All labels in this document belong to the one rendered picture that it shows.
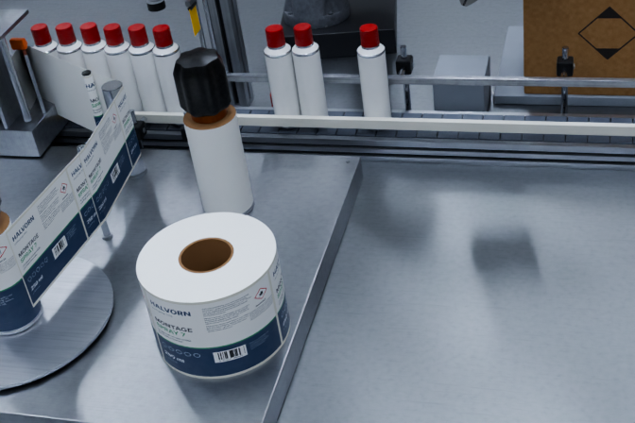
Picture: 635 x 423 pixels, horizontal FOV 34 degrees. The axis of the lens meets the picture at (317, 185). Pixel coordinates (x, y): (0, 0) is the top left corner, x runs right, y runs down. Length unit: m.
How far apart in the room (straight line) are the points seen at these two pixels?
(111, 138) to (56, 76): 0.29
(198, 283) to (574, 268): 0.61
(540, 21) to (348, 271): 0.63
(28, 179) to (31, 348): 0.50
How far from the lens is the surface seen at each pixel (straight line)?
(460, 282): 1.66
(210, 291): 1.41
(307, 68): 1.91
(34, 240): 1.62
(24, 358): 1.61
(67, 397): 1.54
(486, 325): 1.59
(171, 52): 1.99
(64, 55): 2.09
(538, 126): 1.87
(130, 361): 1.56
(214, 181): 1.72
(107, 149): 1.79
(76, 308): 1.66
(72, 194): 1.69
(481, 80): 1.92
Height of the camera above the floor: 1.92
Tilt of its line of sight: 35 degrees down
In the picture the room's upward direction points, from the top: 9 degrees counter-clockwise
